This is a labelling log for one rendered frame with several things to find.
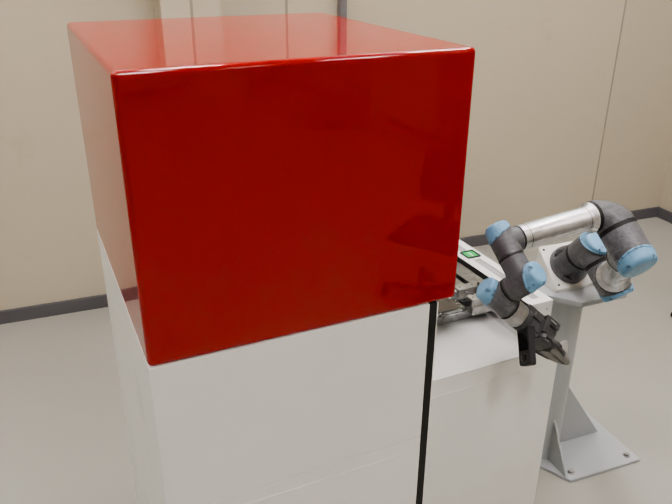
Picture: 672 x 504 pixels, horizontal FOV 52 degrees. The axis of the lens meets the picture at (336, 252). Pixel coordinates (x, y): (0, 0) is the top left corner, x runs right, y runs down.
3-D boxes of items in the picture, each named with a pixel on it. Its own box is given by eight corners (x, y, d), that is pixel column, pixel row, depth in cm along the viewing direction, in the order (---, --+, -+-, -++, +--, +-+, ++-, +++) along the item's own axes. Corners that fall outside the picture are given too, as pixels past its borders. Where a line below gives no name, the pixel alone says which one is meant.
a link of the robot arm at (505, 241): (624, 182, 208) (492, 219, 190) (643, 213, 205) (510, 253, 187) (602, 201, 218) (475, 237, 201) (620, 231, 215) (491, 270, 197)
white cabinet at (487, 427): (383, 591, 235) (393, 394, 201) (283, 425, 314) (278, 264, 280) (533, 530, 259) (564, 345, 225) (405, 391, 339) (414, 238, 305)
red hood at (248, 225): (148, 369, 141) (110, 71, 116) (96, 229, 208) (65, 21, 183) (457, 297, 170) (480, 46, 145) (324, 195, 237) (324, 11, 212)
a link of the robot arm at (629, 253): (613, 258, 252) (639, 212, 201) (634, 294, 247) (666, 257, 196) (582, 272, 254) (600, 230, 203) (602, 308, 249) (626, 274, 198)
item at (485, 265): (525, 342, 226) (530, 305, 220) (435, 274, 272) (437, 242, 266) (548, 336, 230) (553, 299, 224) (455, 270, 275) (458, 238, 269)
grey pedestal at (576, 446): (572, 402, 331) (600, 247, 297) (639, 461, 294) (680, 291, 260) (481, 426, 314) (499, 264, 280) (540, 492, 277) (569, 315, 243)
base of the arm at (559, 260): (573, 243, 269) (587, 232, 260) (592, 277, 264) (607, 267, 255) (542, 253, 263) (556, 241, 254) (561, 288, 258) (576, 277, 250)
